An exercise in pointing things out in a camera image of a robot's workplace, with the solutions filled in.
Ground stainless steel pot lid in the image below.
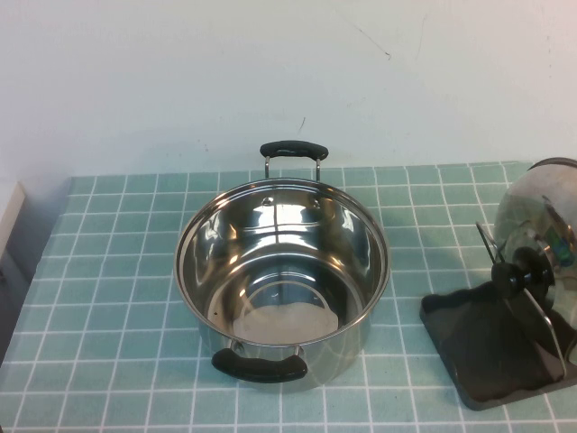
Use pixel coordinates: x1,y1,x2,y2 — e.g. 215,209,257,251
490,156,577,333

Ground teal checked tablecloth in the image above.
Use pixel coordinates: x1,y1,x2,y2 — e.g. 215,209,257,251
0,161,577,433

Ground beige side board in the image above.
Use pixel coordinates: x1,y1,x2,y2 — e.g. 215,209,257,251
0,180,31,272

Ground stainless steel pot black handles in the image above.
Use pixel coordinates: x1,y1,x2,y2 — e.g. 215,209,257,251
173,139,391,394

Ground dark grey wire lid rack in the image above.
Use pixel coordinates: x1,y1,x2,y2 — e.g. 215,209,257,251
419,220,577,411

